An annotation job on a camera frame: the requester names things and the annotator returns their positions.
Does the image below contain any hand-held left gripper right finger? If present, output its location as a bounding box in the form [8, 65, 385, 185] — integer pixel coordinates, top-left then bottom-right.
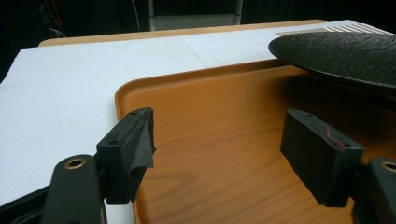
[279, 107, 365, 208]

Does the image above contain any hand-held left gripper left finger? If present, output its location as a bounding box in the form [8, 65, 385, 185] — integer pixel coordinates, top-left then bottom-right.
[95, 106, 156, 206]

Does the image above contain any orange wood-grain tray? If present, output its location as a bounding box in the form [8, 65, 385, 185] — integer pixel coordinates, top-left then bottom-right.
[114, 59, 396, 224]

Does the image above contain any black textured plate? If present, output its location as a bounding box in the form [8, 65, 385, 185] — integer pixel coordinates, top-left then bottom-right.
[268, 31, 396, 98]

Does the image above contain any striped placemat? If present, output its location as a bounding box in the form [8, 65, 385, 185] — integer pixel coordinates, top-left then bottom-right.
[275, 22, 392, 37]

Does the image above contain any bundle of cables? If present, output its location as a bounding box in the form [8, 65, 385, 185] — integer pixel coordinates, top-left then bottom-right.
[36, 0, 69, 40]

